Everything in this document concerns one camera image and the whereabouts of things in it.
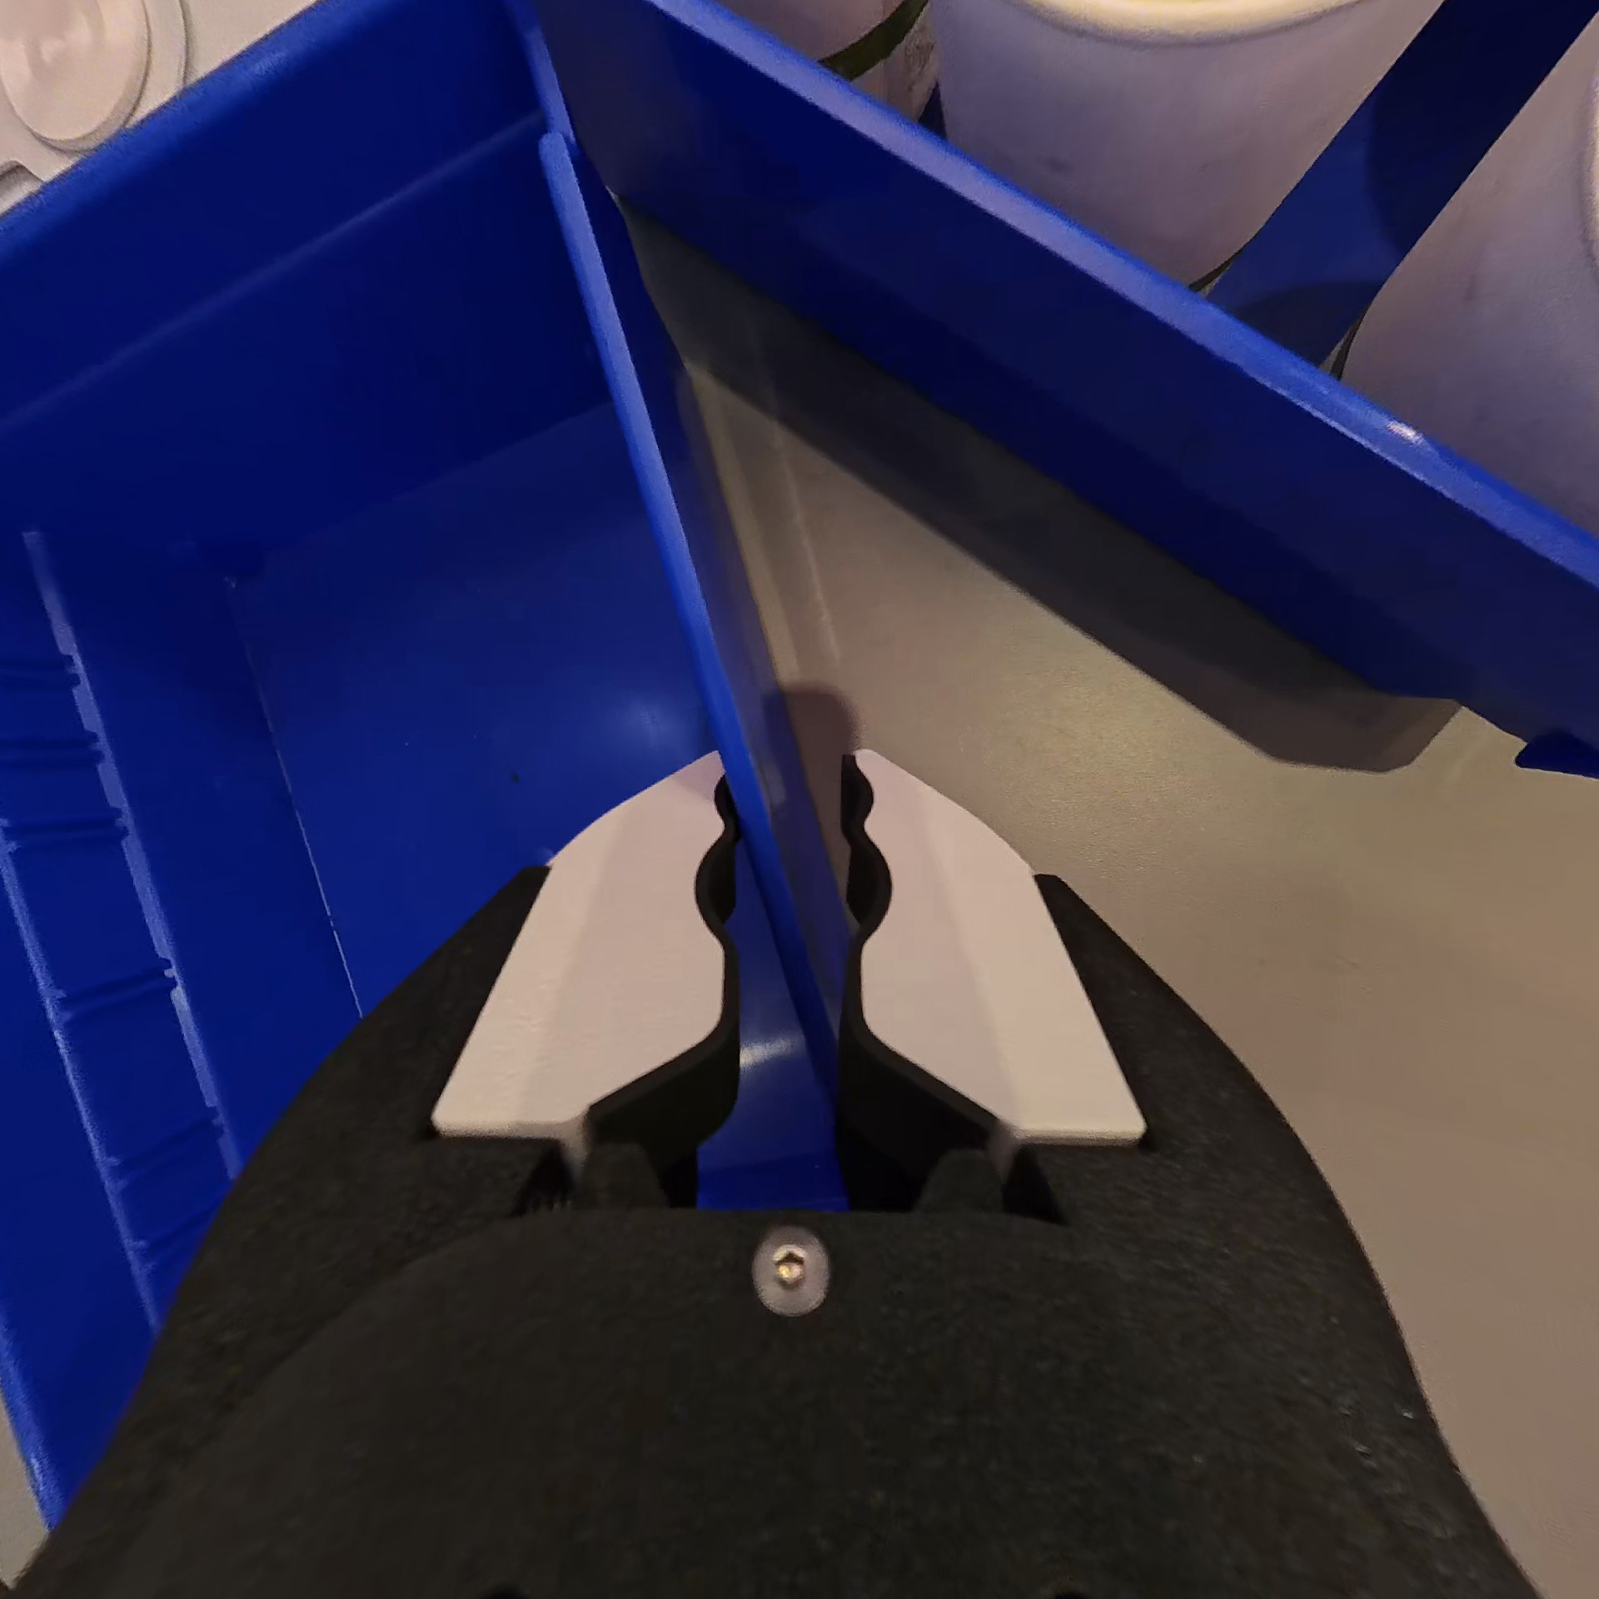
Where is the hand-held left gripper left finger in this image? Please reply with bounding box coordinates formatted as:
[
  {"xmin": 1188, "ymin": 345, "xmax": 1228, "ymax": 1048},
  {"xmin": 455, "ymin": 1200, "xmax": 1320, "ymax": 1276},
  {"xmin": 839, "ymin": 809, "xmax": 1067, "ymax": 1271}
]
[{"xmin": 430, "ymin": 766, "xmax": 745, "ymax": 1177}]

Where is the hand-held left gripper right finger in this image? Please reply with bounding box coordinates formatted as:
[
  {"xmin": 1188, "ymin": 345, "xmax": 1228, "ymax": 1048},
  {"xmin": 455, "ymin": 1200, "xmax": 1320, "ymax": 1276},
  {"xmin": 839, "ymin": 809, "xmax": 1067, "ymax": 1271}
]
[{"xmin": 839, "ymin": 747, "xmax": 1153, "ymax": 1181}]

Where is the blue plastic bin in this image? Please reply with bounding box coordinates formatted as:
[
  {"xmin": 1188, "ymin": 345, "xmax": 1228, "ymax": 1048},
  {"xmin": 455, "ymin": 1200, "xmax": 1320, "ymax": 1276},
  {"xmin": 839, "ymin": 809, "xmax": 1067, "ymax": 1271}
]
[
  {"xmin": 0, "ymin": 0, "xmax": 862, "ymax": 1532},
  {"xmin": 512, "ymin": 0, "xmax": 1599, "ymax": 782}
]

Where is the white paper cup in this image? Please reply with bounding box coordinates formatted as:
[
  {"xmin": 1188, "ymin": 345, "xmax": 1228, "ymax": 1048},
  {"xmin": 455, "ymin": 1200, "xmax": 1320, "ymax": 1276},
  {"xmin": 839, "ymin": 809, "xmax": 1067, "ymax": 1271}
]
[
  {"xmin": 925, "ymin": 0, "xmax": 1450, "ymax": 283},
  {"xmin": 749, "ymin": 0, "xmax": 946, "ymax": 121},
  {"xmin": 1345, "ymin": 22, "xmax": 1599, "ymax": 532}
]

